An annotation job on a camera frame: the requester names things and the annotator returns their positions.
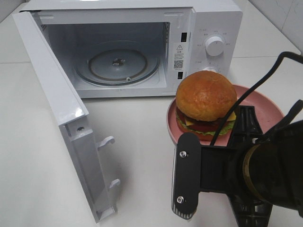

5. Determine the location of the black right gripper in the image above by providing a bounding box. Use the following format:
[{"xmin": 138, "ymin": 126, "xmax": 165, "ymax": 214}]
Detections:
[{"xmin": 200, "ymin": 105, "xmax": 272, "ymax": 227}]

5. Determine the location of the white microwave door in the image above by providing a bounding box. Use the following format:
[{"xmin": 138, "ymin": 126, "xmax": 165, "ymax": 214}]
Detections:
[{"xmin": 13, "ymin": 11, "xmax": 120, "ymax": 222}]

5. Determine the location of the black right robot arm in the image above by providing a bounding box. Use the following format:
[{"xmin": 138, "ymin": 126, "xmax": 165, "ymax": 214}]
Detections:
[{"xmin": 200, "ymin": 100, "xmax": 303, "ymax": 227}]

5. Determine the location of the lower white microwave knob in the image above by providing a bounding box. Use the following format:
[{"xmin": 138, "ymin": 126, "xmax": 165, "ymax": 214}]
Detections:
[{"xmin": 203, "ymin": 67, "xmax": 218, "ymax": 72}]

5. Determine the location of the white microwave knob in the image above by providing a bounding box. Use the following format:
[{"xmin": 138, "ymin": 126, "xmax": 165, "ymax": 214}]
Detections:
[
  {"xmin": 205, "ymin": 35, "xmax": 224, "ymax": 57},
  {"xmin": 203, "ymin": 67, "xmax": 218, "ymax": 72}
]

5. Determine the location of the upper white microwave knob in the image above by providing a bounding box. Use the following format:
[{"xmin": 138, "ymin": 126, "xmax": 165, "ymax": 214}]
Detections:
[{"xmin": 205, "ymin": 35, "xmax": 224, "ymax": 57}]

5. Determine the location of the glass microwave turntable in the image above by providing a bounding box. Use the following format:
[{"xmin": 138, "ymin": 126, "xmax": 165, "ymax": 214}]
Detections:
[{"xmin": 75, "ymin": 40, "xmax": 160, "ymax": 87}]

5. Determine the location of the white microwave oven body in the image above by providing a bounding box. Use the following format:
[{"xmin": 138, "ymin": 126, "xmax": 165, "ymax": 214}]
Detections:
[{"xmin": 20, "ymin": 0, "xmax": 242, "ymax": 98}]

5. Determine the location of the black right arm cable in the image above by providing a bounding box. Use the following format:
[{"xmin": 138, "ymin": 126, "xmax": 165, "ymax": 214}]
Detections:
[{"xmin": 210, "ymin": 51, "xmax": 303, "ymax": 147}]

